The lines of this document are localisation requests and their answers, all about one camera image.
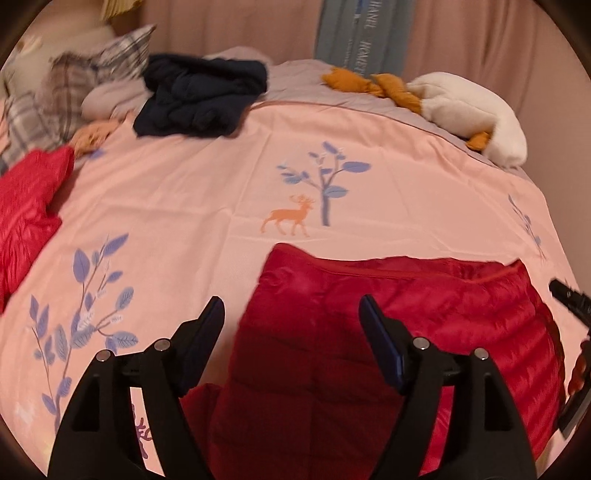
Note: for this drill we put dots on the grey plaid pillow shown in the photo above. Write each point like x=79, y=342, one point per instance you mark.
x=129, y=50

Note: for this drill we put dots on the peach cloth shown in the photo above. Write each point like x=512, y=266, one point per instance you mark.
x=94, y=136

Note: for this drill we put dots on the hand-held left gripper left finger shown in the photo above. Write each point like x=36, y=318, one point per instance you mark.
x=207, y=332

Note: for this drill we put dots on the pink printed duvet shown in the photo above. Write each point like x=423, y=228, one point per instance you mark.
x=184, y=207

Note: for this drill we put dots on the yellow tassel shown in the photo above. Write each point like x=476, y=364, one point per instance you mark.
x=121, y=8

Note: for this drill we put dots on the navy blue garment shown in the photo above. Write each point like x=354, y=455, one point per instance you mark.
x=198, y=92

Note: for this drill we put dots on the person's right hand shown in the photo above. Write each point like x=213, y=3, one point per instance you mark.
x=581, y=369

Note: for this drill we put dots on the white goose plush toy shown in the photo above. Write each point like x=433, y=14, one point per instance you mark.
x=461, y=101

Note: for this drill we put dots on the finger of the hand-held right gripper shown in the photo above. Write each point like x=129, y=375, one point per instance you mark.
x=575, y=300

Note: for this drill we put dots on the red down jacket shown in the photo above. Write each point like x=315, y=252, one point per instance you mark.
x=323, y=323

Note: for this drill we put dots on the grey-blue printed cushion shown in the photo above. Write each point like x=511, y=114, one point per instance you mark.
x=360, y=32

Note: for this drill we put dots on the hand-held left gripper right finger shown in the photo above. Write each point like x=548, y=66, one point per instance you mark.
x=383, y=341

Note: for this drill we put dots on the white pillow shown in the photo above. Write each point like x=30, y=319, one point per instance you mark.
x=27, y=64

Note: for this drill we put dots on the red quilted garment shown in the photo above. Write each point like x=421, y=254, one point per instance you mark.
x=27, y=207

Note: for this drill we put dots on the lilac cloth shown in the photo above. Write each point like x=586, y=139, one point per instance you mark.
x=106, y=101

